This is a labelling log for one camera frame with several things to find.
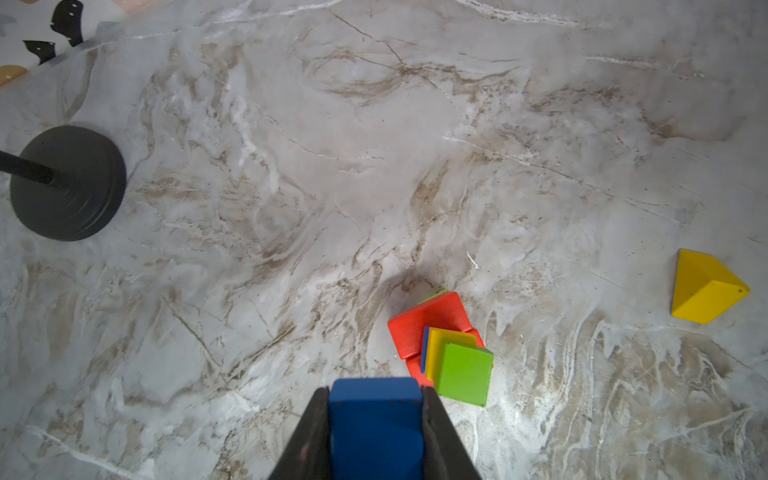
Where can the small blue cube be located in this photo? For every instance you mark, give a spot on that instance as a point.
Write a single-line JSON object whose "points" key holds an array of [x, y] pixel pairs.
{"points": [[424, 349]]}

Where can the dark blue square block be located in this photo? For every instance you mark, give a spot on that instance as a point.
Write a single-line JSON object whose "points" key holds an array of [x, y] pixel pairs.
{"points": [[376, 428]]}

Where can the red block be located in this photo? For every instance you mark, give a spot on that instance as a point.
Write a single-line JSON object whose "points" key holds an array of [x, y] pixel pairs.
{"points": [[413, 364], [445, 311]]}

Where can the small yellow cube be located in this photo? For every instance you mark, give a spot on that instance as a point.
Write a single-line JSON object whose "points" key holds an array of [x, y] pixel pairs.
{"points": [[439, 338]]}

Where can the lime green long block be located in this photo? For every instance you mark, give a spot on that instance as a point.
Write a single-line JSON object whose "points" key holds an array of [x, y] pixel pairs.
{"points": [[436, 295]]}

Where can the black microphone stand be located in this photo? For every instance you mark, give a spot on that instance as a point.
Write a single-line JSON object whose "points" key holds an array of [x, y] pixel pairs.
{"points": [[67, 184]]}

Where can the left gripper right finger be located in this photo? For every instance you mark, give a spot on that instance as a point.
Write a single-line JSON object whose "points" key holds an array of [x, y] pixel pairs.
{"points": [[445, 456]]}

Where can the yellow block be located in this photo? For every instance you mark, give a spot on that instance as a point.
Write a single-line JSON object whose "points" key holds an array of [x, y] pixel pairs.
{"points": [[704, 288]]}

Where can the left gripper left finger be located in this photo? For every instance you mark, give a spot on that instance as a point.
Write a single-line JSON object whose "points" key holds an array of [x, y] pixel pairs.
{"points": [[307, 454]]}

